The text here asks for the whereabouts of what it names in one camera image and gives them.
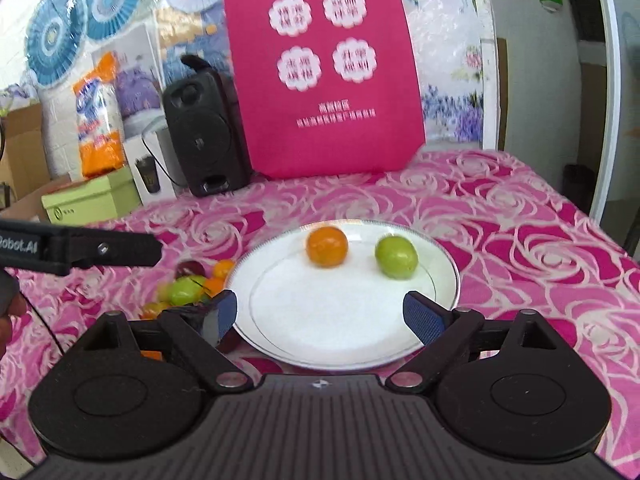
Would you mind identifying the blue fan upper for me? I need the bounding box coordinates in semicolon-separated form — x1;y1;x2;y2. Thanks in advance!
83;0;148;42

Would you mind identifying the small tangerine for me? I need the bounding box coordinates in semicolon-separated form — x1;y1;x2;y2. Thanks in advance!
212;259;234;281

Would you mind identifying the dark red plum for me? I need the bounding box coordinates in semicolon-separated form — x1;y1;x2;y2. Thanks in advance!
175;260;205;280

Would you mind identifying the black speaker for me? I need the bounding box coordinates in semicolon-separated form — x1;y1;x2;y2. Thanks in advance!
163;54;253;197

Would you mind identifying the green apple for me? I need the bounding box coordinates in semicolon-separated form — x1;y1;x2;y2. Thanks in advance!
167;275;207;307
374;235;419;280

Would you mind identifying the orange white snack bag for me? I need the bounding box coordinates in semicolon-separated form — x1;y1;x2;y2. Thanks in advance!
73;52;126;179

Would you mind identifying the pink tote bag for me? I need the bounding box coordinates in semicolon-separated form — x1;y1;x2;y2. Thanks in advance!
224;0;425;179

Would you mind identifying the white cup box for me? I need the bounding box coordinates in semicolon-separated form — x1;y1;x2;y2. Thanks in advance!
124;110;186;206

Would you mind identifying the blue fan lower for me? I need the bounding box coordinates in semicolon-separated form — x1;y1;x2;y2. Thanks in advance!
24;0;88;88

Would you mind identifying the green apple on plate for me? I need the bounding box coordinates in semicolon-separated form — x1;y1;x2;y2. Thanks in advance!
374;235;419;280

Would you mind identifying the green apple front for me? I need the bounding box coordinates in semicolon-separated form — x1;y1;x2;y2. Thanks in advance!
167;275;207;307

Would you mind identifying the orange fruit back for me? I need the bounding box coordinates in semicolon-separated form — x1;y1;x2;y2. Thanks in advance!
306;226;348;268

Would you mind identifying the white round plate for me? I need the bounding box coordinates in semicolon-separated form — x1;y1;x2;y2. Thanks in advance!
227;220;461;372

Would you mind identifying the cardboard box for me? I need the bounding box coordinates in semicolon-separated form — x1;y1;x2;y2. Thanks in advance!
1;103;70;222

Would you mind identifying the blue fan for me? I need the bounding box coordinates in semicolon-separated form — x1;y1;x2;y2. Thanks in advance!
83;0;148;42
24;0;88;88

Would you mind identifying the pink floral tablecloth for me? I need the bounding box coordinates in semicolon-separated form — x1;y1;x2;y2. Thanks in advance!
1;151;639;477

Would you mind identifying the left hand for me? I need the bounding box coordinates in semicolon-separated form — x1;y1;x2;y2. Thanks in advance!
0;270;27;358

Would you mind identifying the light green box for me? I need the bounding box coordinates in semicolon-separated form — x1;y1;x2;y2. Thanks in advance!
41;166;141;226

